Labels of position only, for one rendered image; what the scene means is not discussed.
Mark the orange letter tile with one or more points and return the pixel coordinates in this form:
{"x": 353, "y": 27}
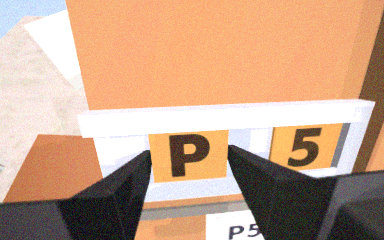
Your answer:
{"x": 184, "y": 156}
{"x": 304, "y": 147}

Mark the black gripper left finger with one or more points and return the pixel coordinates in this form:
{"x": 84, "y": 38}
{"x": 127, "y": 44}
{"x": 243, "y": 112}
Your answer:
{"x": 109, "y": 209}

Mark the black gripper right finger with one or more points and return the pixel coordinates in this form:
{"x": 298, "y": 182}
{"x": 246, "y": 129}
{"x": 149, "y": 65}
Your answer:
{"x": 290, "y": 205}

